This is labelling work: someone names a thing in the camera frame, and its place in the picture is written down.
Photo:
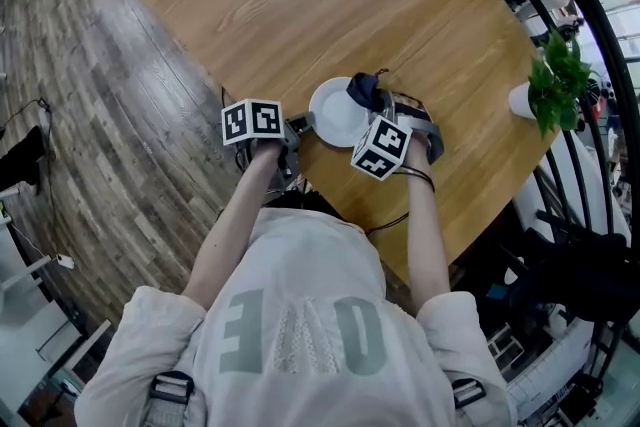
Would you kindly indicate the white ribbed radiator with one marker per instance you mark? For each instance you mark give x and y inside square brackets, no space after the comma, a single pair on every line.
[555,370]

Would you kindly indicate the dark blue cloth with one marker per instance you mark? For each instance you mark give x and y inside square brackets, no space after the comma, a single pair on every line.
[367,90]

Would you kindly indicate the person's left forearm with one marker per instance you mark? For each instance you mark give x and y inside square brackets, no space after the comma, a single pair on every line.
[235,225]

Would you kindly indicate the white round plate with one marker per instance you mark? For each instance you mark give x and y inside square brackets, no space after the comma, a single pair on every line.
[335,112]

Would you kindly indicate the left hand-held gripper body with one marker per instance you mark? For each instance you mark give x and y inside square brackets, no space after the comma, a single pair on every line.
[252,122]

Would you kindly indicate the green plant in white pot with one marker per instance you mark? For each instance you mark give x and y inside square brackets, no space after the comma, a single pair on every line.
[555,85]

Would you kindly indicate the person's white shirt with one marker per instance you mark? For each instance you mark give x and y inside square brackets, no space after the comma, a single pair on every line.
[300,315]

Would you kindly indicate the white power adapter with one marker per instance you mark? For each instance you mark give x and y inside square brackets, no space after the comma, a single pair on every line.
[65,261]

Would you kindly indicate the black bag on chair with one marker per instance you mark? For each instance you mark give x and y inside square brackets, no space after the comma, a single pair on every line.
[590,280]

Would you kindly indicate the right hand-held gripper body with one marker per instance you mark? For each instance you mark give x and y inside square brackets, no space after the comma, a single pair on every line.
[382,145]

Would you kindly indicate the person's right forearm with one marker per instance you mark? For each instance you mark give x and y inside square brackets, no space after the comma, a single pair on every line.
[425,240]

